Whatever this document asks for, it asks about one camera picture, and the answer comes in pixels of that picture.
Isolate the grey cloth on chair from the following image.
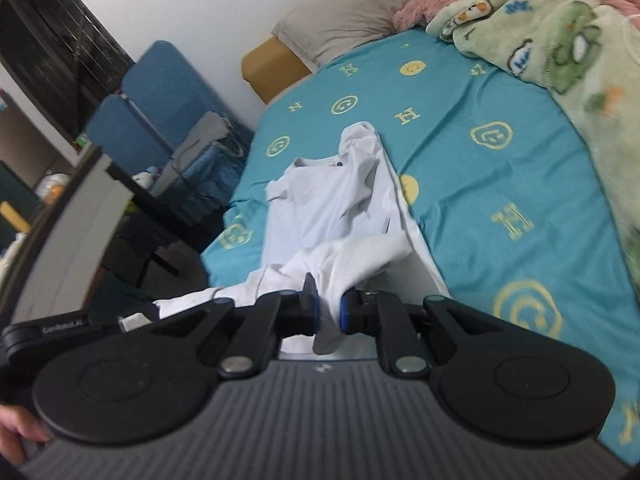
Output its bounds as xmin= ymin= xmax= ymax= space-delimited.
xmin=170 ymin=110 xmax=245 ymax=174

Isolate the white desk top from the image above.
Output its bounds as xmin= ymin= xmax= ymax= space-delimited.
xmin=1 ymin=146 xmax=132 ymax=327

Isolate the teal patterned bed sheet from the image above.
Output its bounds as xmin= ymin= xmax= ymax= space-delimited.
xmin=202 ymin=29 xmax=639 ymax=463

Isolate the grey pillow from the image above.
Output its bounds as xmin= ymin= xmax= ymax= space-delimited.
xmin=272 ymin=0 xmax=410 ymax=73

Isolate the dark window frame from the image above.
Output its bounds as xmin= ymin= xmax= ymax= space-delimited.
xmin=1 ymin=0 xmax=134 ymax=142

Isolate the white t-shirt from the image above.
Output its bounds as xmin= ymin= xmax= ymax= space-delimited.
xmin=118 ymin=122 xmax=449 ymax=360

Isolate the green cartoon fleece blanket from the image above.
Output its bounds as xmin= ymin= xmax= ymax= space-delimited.
xmin=426 ymin=0 xmax=639 ymax=280

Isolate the mustard yellow headboard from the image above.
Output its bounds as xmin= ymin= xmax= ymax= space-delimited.
xmin=241 ymin=37 xmax=311 ymax=104

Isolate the person's left hand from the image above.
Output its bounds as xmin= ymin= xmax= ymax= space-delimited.
xmin=0 ymin=404 xmax=51 ymax=466

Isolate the black desk leg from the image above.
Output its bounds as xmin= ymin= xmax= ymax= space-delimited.
xmin=106 ymin=162 xmax=214 ymax=286

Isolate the white plush toy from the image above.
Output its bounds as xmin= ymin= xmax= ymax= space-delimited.
xmin=131 ymin=171 xmax=155 ymax=190

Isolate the blue folding chair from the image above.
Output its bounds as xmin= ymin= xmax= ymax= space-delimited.
xmin=85 ymin=40 xmax=253 ymax=223

